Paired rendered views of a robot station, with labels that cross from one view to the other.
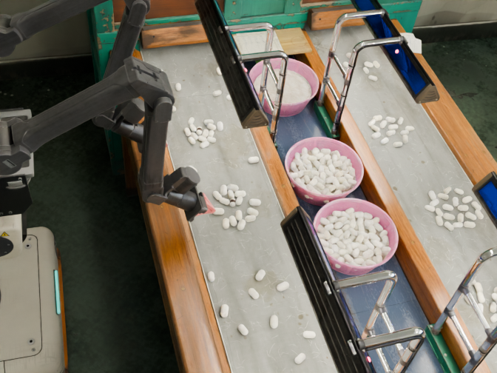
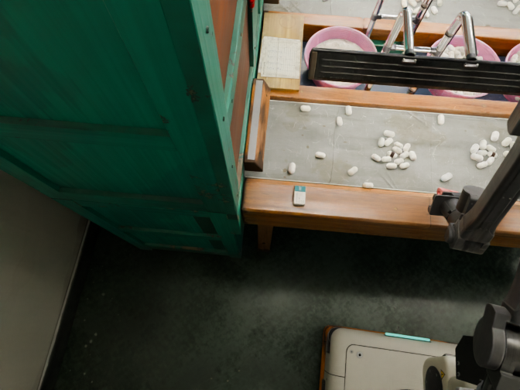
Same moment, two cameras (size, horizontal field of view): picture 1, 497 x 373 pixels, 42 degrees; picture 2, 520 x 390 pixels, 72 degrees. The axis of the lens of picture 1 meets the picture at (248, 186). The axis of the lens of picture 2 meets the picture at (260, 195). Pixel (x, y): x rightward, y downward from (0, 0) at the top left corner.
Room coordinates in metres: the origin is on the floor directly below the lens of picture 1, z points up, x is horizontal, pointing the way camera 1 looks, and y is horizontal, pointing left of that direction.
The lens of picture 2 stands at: (1.76, 0.85, 1.84)
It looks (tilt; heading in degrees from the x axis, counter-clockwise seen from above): 71 degrees down; 297
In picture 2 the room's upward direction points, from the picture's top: straight up
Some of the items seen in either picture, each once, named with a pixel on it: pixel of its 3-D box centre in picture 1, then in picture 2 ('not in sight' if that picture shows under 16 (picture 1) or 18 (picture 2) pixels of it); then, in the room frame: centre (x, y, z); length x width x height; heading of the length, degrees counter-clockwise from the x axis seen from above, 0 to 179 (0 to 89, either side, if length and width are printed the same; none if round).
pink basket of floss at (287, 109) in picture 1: (282, 89); (338, 63); (1.91, -0.08, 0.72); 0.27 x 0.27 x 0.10
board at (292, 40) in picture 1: (267, 44); (281, 50); (2.11, 0.00, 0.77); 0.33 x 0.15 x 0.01; 112
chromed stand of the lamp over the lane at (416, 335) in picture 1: (356, 350); not in sight; (0.77, -0.32, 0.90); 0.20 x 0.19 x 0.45; 22
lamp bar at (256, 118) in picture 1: (228, 51); (432, 67); (1.64, 0.12, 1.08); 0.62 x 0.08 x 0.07; 22
